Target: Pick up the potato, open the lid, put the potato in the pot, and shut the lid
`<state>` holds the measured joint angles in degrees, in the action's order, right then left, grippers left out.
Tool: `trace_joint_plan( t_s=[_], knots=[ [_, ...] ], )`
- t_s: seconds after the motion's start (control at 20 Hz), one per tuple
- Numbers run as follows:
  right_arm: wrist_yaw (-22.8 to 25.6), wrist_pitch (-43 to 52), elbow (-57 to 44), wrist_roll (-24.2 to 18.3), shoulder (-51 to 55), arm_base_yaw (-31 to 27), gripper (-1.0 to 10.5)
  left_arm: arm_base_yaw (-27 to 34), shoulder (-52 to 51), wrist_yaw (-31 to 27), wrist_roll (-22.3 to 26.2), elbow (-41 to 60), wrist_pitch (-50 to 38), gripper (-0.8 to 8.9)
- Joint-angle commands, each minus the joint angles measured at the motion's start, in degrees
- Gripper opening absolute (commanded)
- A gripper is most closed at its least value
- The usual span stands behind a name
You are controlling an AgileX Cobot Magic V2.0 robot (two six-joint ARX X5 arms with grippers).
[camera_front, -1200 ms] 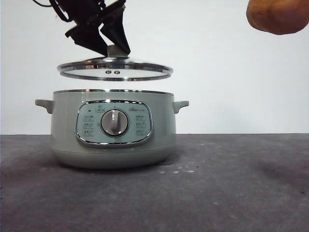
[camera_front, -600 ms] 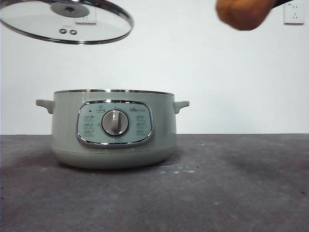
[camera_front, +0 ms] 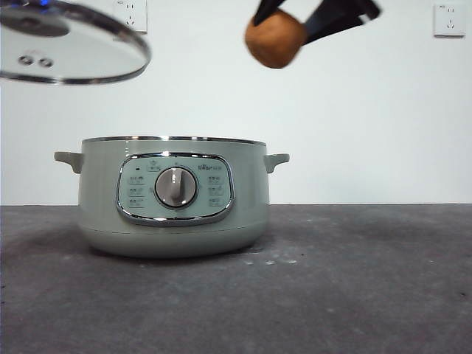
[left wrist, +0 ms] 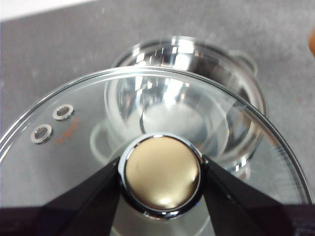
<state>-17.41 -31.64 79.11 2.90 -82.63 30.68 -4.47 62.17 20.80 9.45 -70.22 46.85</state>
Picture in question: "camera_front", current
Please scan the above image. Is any brown potato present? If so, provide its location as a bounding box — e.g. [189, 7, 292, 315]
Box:
[244, 8, 309, 69]

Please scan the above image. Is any glass lid with green knob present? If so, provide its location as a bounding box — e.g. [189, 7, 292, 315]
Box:
[0, 0, 153, 87]

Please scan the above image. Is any pale green electric cooking pot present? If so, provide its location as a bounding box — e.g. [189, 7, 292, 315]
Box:
[53, 135, 290, 260]

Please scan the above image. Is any white wall socket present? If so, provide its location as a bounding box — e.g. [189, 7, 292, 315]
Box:
[432, 4, 466, 38]
[116, 0, 148, 35]

